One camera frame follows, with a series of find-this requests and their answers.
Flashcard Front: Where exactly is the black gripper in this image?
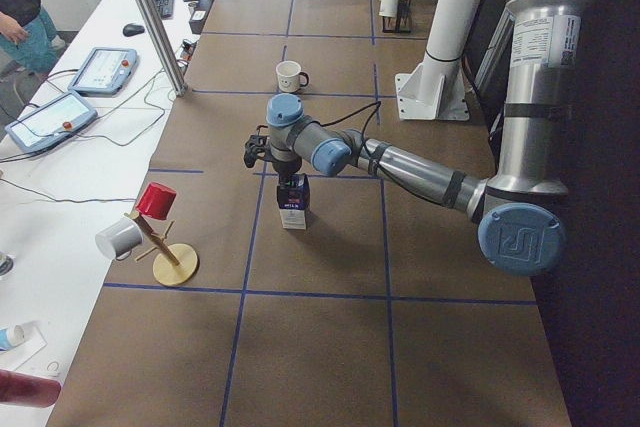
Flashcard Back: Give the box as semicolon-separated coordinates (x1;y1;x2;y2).
272;156;302;189

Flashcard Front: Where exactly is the blue white milk carton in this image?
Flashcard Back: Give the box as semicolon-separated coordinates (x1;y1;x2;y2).
276;173;310;230

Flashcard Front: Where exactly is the white smiley mug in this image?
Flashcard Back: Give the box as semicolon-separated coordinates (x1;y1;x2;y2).
275;60;309;93

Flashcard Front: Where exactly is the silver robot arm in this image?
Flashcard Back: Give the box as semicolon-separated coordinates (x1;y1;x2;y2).
245;0;593;276

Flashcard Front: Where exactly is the red cup on stand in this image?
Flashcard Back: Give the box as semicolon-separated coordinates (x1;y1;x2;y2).
135;182;177;220

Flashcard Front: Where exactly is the wooden mug tree stand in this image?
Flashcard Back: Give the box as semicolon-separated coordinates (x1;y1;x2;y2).
126;211;199;287

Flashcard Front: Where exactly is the white mug on stand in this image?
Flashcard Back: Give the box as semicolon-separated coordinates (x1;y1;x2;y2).
95;217;143;260

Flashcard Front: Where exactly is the black box with label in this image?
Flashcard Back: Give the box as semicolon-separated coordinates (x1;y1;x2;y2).
189;9;208;35

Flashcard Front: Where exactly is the white mug lower rack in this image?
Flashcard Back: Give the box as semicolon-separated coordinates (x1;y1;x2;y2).
379;0;400;18

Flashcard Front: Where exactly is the teach pendant far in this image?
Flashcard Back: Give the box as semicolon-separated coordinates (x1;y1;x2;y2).
68;47;138;97

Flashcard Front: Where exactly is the teach pendant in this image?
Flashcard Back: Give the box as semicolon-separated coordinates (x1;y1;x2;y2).
5;92;97;154
68;47;138;97

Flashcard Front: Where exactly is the black computer mouse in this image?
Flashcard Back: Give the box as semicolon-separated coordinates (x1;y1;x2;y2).
122;23;146;37

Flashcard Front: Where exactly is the teach pendant near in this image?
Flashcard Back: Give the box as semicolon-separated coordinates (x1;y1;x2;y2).
5;92;97;154

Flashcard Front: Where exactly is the person in dark shirt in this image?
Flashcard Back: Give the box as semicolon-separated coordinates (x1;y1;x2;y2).
1;0;64;77

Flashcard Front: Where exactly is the small white blue bottle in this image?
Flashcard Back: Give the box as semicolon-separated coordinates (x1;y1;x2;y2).
0;325;26;352

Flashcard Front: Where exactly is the red bottle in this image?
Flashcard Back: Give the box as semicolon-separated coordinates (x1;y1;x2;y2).
0;370;61;408

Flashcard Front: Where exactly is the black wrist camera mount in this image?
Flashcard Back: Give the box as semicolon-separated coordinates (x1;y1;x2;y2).
243;134;274;168

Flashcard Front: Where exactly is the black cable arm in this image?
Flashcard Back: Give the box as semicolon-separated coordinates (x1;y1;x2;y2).
319;100;384;158

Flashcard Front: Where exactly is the white pedestal column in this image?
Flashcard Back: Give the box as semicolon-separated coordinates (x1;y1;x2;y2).
395;0;480;121

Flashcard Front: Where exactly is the black wire mug rack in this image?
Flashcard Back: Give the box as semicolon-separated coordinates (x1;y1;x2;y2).
381;0;413;33

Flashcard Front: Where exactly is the aluminium frame post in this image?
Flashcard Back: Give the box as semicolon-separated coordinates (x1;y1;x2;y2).
135;0;187;97

